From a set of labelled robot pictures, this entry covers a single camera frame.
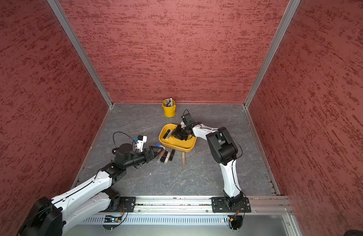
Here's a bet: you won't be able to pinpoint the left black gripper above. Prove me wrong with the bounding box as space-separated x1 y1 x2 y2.
124 146 164 169

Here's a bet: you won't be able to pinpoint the gold black square lipstick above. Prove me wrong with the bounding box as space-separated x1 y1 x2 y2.
172 133 180 140

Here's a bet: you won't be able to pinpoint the silver grey lipstick tube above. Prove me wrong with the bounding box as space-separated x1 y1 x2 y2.
166 131 173 139

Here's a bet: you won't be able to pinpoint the black lipstick tube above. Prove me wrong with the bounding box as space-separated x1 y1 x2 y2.
163 129 171 139
169 149 175 161

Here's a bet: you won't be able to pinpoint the yellow plastic storage box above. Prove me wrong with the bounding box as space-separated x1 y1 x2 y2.
158 124 197 152

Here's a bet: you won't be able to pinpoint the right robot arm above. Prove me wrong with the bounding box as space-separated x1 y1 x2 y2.
172 124 245 212

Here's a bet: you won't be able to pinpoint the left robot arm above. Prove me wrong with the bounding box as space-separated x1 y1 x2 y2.
17 144 164 236

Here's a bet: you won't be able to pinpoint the black lipstick left group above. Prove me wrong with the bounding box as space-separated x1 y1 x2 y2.
160 151 168 163

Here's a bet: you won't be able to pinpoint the tan lipstick tube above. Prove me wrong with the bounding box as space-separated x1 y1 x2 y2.
182 152 186 166

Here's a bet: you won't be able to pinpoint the blue pink lip gloss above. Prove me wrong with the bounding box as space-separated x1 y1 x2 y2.
156 143 166 150

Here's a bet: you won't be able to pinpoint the pink lip gloss tube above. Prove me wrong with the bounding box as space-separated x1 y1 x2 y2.
164 150 172 164

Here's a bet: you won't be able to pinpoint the yellow pen cup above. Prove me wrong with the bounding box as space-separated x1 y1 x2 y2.
162 100 176 118

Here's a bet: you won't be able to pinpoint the pens in yellow cup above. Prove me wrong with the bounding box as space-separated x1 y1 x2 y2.
163 98 174 107

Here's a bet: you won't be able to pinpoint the left controller board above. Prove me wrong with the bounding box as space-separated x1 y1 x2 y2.
102 215 122 231

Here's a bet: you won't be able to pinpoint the right controller connector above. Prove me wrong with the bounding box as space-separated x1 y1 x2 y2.
228 215 243 231

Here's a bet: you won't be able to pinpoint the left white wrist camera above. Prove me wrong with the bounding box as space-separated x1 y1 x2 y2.
134 135 147 152

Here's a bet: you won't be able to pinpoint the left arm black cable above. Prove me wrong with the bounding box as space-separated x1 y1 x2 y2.
112 131 138 154

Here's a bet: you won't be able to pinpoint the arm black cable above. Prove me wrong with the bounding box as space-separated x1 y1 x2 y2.
112 131 138 154
182 109 244 195

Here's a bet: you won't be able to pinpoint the aluminium front rail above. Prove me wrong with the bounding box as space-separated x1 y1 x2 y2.
53 194 294 216

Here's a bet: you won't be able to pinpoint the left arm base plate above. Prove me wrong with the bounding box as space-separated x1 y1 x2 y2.
109 196 137 213

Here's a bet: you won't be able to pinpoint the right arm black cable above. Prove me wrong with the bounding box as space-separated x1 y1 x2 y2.
182 109 244 195

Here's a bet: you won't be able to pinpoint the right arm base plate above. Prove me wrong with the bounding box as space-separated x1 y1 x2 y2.
211 197 252 213

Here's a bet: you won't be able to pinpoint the left aluminium corner post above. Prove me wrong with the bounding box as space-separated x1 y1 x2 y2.
47 0 114 109

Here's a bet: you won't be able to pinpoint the aluminium corner post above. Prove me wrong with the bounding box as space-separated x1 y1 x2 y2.
47 0 114 109
244 0 300 110

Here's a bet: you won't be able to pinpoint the right aluminium corner post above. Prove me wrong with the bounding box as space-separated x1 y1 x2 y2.
244 0 300 110

